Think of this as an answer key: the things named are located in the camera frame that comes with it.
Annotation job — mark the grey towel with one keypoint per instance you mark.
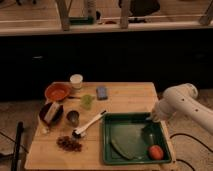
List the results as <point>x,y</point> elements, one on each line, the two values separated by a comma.
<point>148,135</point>

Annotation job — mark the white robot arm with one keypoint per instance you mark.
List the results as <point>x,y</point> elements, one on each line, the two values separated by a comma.
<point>182,98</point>

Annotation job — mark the green plastic tray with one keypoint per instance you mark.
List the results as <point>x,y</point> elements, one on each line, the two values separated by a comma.
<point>112,157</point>

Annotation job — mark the blue sponge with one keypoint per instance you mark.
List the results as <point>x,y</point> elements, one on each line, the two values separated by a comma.
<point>101,93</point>

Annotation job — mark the white cup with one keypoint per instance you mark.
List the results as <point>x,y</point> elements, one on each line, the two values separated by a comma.
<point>76,81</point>

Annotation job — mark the small metal cup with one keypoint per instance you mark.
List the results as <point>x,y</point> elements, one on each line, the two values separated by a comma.
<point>72,118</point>

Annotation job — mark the orange bowl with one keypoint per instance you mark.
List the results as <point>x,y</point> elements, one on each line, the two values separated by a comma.
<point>57,92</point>

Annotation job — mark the white box in bowl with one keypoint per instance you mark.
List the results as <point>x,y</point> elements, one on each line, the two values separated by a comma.
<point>51,112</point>

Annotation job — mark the black bowl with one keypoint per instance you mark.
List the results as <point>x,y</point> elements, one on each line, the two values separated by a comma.
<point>57,116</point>

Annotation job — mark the wooden table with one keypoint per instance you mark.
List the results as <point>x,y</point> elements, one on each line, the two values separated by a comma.
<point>123,97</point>

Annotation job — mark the pile of brown nuts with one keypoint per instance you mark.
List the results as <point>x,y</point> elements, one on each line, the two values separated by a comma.
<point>68,144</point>

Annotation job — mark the garlic bulb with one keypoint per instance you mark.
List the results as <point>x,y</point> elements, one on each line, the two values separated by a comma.
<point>44,130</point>

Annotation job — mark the black pole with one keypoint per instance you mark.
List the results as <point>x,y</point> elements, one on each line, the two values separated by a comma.
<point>17,144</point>

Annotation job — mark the white handled brush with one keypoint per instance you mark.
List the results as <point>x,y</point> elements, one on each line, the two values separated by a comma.
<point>79,132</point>

